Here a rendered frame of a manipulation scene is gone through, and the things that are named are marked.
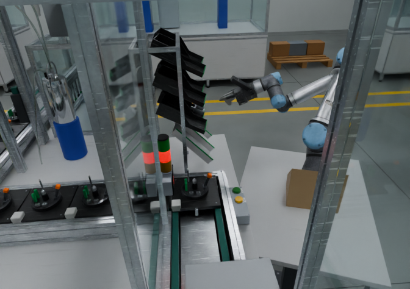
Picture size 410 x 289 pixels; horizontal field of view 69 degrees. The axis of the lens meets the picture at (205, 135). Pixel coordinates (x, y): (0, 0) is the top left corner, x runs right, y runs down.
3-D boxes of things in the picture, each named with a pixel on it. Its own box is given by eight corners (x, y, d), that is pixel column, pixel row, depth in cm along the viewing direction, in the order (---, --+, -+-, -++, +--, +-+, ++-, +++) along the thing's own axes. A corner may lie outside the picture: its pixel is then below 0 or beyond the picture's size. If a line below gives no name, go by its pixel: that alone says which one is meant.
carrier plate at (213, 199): (215, 177, 166) (215, 174, 165) (221, 208, 145) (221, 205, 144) (172, 180, 164) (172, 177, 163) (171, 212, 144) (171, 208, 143)
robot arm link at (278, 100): (289, 107, 163) (283, 90, 167) (285, 100, 154) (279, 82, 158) (276, 112, 166) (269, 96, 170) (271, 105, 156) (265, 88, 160)
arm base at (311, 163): (328, 177, 160) (329, 159, 162) (335, 174, 146) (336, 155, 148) (299, 174, 163) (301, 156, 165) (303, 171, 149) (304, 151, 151)
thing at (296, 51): (316, 56, 699) (320, 39, 678) (331, 66, 630) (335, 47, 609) (266, 58, 694) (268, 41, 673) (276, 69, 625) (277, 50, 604)
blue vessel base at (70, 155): (90, 147, 213) (81, 113, 200) (84, 160, 200) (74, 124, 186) (68, 149, 212) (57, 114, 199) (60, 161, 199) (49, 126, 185)
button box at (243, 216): (241, 194, 160) (241, 185, 157) (249, 224, 142) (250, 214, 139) (228, 196, 160) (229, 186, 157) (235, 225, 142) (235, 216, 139)
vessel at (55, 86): (80, 114, 199) (64, 58, 180) (73, 124, 187) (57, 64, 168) (58, 115, 198) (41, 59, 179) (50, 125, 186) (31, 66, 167)
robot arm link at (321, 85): (355, 63, 165) (273, 102, 180) (356, 53, 155) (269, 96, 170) (365, 80, 160) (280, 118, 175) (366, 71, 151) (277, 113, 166)
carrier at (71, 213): (124, 184, 163) (121, 165, 156) (117, 216, 142) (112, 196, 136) (80, 187, 161) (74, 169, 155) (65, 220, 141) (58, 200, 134)
